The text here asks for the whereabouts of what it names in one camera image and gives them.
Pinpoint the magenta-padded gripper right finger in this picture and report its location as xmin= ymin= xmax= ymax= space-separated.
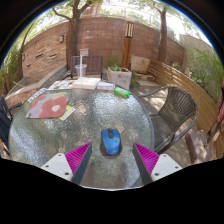
xmin=132 ymin=142 xmax=184 ymax=186

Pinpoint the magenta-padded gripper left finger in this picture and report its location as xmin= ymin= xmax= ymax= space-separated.
xmin=40 ymin=142 xmax=93 ymax=186

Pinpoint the blue and black computer mouse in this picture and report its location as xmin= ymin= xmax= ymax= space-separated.
xmin=99 ymin=128 xmax=123 ymax=157

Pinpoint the red flower print mouse pad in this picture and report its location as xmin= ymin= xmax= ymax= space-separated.
xmin=25 ymin=92 xmax=72 ymax=120

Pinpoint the yellow printed card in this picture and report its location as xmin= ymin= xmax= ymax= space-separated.
xmin=58 ymin=105 xmax=77 ymax=121

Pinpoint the grey wicker chair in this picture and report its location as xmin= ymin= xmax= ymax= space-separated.
xmin=137 ymin=85 xmax=198 ymax=155

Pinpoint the green plastic bottle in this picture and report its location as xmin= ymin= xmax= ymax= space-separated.
xmin=113 ymin=86 xmax=132 ymax=99

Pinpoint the open white book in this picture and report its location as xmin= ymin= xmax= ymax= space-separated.
xmin=71 ymin=77 xmax=101 ymax=91

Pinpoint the white license plate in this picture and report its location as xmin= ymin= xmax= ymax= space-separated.
xmin=27 ymin=87 xmax=48 ymax=104

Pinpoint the small closed book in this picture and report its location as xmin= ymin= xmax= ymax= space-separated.
xmin=96 ymin=80 xmax=116 ymax=92

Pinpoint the wooden slat fence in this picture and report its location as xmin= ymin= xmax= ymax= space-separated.
xmin=148 ymin=59 xmax=224 ymax=160

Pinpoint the raised stone planting bed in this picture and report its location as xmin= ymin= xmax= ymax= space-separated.
xmin=5 ymin=64 xmax=69 ymax=98

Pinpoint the grey stone planter box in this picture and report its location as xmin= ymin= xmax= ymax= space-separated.
xmin=107 ymin=66 xmax=133 ymax=91

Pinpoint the beige stone block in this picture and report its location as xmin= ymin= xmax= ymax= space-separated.
xmin=130 ymin=55 xmax=152 ymax=75

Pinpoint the grey electrical box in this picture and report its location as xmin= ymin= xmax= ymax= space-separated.
xmin=79 ymin=47 xmax=90 ymax=57

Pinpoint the thick forked tree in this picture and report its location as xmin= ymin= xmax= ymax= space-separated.
xmin=51 ymin=0 xmax=101 ymax=71

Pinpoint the slender tree trunk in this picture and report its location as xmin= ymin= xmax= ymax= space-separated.
xmin=151 ymin=0 xmax=171 ymax=64

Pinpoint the wooden garden lamp post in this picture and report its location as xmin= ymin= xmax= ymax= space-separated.
xmin=120 ymin=21 xmax=135 ymax=70

